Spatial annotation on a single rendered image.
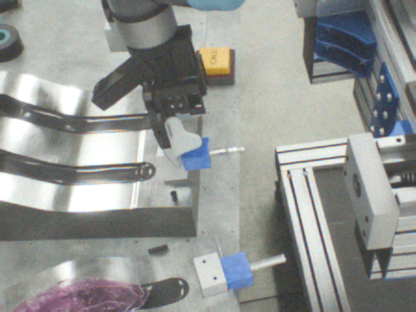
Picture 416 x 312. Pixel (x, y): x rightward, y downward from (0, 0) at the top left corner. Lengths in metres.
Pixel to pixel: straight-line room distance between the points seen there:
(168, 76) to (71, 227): 0.32
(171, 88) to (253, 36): 1.72
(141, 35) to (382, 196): 0.37
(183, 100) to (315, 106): 1.45
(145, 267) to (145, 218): 0.09
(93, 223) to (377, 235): 0.44
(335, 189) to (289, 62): 0.77
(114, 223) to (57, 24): 0.58
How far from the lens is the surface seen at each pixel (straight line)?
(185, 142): 0.91
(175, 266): 0.96
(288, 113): 2.27
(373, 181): 0.87
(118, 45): 1.19
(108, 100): 0.91
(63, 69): 1.36
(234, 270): 0.93
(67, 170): 1.07
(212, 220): 1.06
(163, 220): 1.01
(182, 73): 0.86
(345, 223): 1.76
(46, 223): 1.06
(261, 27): 2.60
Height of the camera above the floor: 1.69
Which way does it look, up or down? 52 degrees down
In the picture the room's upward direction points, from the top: 8 degrees counter-clockwise
